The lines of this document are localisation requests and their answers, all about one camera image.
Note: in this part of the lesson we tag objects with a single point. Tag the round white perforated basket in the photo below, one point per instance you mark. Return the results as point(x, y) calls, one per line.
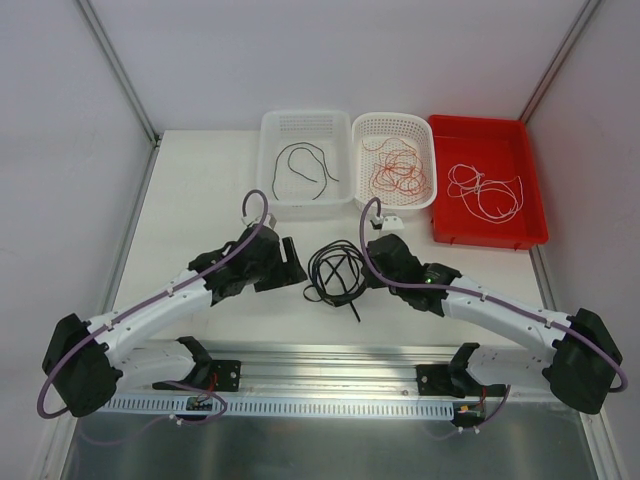
point(395, 161)

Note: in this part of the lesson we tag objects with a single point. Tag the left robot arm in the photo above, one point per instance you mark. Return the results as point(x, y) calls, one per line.
point(89, 361)

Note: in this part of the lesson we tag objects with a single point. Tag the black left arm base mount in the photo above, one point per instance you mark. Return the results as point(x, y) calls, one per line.
point(208, 373)

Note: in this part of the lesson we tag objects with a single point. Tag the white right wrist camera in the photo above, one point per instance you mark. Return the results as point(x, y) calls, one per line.
point(385, 224)

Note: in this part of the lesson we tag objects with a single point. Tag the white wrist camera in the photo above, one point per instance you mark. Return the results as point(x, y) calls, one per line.
point(266, 221)
point(385, 224)

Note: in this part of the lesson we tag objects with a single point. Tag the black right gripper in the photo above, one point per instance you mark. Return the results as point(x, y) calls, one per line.
point(376, 261)

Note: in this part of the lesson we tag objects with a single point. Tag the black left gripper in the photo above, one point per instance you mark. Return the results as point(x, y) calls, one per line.
point(279, 265)

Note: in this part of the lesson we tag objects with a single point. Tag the red plastic tray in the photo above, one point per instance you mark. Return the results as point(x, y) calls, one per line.
point(488, 190)

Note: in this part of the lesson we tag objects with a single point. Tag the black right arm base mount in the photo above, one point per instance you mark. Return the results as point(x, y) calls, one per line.
point(453, 379)

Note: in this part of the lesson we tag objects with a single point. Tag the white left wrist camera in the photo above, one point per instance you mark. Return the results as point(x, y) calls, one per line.
point(266, 221)

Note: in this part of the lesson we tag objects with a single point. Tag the rectangular white perforated basket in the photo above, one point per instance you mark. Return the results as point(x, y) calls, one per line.
point(304, 163)

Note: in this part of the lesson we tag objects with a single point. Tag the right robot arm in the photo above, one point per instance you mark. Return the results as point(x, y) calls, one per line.
point(572, 356)

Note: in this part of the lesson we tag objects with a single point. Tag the aluminium rail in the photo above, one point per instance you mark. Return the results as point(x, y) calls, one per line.
point(328, 371)

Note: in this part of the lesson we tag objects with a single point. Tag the white slotted cable duct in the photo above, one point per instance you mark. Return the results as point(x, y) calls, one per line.
point(194, 405)

